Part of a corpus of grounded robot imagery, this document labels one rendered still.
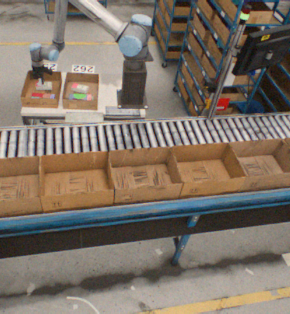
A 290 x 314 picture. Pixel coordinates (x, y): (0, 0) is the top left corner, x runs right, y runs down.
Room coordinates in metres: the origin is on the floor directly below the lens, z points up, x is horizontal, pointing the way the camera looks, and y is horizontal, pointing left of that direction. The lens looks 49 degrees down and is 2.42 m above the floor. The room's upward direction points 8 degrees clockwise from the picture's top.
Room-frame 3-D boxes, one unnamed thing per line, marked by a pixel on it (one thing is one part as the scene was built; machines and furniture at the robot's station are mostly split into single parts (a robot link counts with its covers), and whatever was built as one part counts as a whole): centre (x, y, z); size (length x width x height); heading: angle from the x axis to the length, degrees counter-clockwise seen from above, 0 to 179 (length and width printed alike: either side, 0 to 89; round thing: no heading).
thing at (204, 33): (3.27, -0.58, 0.99); 0.40 x 0.30 x 0.10; 14
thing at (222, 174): (1.29, -0.43, 0.96); 0.39 x 0.29 x 0.17; 106
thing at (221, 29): (2.81, -0.73, 1.19); 0.40 x 0.30 x 0.10; 16
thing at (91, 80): (2.13, 0.55, 0.80); 0.38 x 0.28 x 0.10; 9
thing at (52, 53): (2.13, 0.79, 1.10); 0.12 x 0.12 x 0.09; 79
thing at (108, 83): (2.18, 0.53, 0.74); 1.00 x 0.58 x 0.03; 101
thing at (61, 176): (1.06, 0.33, 0.96); 0.39 x 0.29 x 0.17; 106
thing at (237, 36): (2.09, -0.56, 1.11); 0.12 x 0.05 x 0.88; 106
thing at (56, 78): (2.08, 0.87, 0.80); 0.38 x 0.28 x 0.10; 9
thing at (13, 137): (1.37, 0.88, 0.72); 0.52 x 0.05 x 0.05; 16
